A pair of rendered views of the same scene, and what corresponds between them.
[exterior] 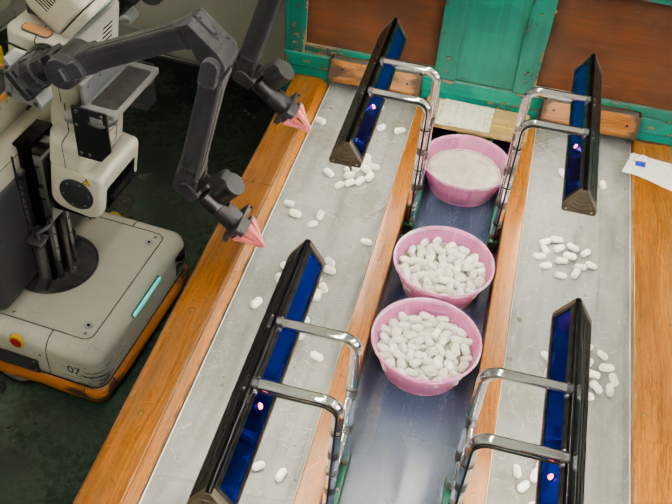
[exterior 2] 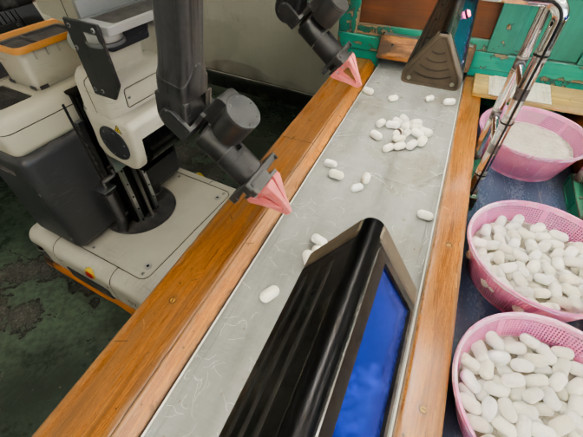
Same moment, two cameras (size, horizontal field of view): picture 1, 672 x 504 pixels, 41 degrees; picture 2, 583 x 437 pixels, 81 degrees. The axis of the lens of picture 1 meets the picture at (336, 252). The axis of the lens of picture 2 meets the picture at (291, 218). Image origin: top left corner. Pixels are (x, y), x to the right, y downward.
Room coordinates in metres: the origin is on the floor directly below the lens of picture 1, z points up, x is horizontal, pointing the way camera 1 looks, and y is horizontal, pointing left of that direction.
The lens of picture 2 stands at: (1.21, 0.07, 1.26)
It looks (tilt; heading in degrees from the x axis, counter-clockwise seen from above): 46 degrees down; 14
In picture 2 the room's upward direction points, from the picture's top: straight up
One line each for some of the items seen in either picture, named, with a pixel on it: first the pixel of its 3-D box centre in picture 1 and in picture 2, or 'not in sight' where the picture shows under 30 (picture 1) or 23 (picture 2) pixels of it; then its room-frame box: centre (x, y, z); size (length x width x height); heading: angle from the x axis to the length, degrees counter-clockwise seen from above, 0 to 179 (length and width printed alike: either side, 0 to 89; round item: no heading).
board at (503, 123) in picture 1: (475, 119); (531, 94); (2.34, -0.40, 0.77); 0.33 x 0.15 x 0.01; 80
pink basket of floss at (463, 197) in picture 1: (463, 173); (525, 145); (2.13, -0.36, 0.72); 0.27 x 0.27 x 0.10
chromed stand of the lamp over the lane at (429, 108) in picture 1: (394, 146); (467, 98); (1.99, -0.13, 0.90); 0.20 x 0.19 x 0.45; 170
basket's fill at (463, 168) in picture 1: (463, 176); (523, 148); (2.13, -0.36, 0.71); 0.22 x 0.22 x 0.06
